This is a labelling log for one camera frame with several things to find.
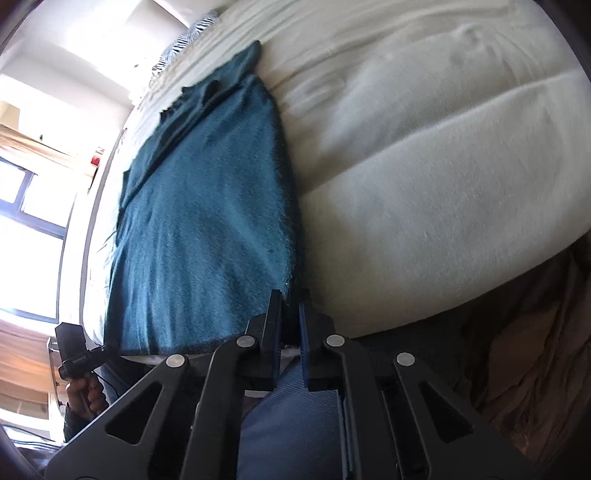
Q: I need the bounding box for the dark teal knit sweater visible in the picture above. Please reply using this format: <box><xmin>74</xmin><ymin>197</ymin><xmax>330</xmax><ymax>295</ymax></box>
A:
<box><xmin>103</xmin><ymin>42</ymin><xmax>304</xmax><ymax>356</ymax></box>

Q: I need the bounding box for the person left hand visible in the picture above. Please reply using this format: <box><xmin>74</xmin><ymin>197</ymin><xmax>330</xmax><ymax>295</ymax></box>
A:
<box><xmin>66</xmin><ymin>373</ymin><xmax>108</xmax><ymax>421</ymax></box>

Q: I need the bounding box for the blue trouser leg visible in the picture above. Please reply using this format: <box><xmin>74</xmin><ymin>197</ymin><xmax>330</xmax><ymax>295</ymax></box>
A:
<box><xmin>236</xmin><ymin>360</ymin><xmax>342</xmax><ymax>480</ymax></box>

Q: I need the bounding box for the beige bed cover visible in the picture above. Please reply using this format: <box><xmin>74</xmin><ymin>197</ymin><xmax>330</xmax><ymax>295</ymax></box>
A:
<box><xmin>82</xmin><ymin>1</ymin><xmax>590</xmax><ymax>345</ymax></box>

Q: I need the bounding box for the zebra print pillow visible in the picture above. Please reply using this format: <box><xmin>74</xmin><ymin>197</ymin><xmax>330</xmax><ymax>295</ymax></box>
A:
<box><xmin>148</xmin><ymin>10</ymin><xmax>219</xmax><ymax>86</ymax></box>

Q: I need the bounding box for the window frame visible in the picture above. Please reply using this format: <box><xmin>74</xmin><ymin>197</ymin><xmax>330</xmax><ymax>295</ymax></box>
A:
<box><xmin>1</xmin><ymin>159</ymin><xmax>66</xmax><ymax>324</ymax></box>

